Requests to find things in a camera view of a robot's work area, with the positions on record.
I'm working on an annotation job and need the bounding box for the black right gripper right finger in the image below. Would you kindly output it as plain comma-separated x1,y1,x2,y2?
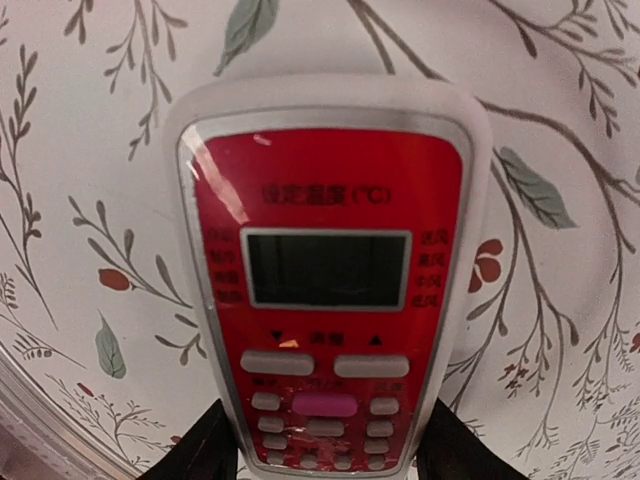
417,400,513,480

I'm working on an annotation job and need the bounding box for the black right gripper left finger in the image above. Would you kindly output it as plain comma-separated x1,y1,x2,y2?
142,399,239,480

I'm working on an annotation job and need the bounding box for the white red remote control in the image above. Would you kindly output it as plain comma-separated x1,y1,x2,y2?
163,74,493,479

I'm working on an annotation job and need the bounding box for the floral patterned table mat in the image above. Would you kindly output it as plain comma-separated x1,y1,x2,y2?
1,1,639,479

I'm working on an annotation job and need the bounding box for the aluminium front rail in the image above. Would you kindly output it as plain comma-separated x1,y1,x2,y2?
1,349,140,479

